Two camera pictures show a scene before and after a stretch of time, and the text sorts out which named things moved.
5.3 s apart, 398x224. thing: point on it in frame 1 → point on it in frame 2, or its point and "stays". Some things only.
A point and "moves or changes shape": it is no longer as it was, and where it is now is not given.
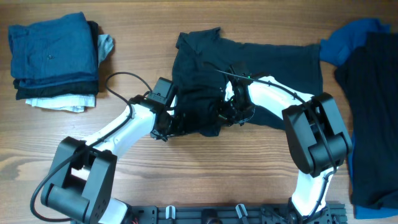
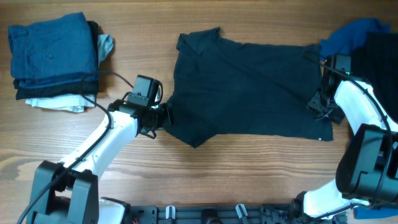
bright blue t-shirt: x=351 y=35 stays
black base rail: x=259 y=213 stays
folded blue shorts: x=53 y=52 stays
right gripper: x=223 y=116 → x=313 y=104
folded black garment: x=90 y=87 stays
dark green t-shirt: x=201 y=60 moves or changes shape
